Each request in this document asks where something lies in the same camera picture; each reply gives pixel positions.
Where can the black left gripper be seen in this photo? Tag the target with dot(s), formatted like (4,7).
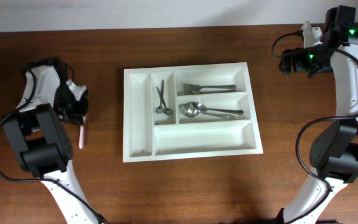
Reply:
(73,115)

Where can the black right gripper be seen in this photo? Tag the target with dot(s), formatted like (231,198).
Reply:
(286,62)

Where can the pink plastic knife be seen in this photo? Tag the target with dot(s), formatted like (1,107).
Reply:
(81,142)

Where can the small steel teaspoon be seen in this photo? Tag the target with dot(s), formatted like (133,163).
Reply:
(167,110)
(160,109)

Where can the large steel spoon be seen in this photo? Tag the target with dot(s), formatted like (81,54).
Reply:
(191,112)
(201,107)

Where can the steel fork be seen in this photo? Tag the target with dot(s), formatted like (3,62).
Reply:
(198,92)
(199,87)

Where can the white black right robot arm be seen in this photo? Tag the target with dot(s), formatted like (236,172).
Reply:
(333,157)

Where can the white plastic cutlery tray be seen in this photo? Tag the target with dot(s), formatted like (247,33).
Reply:
(148,136)

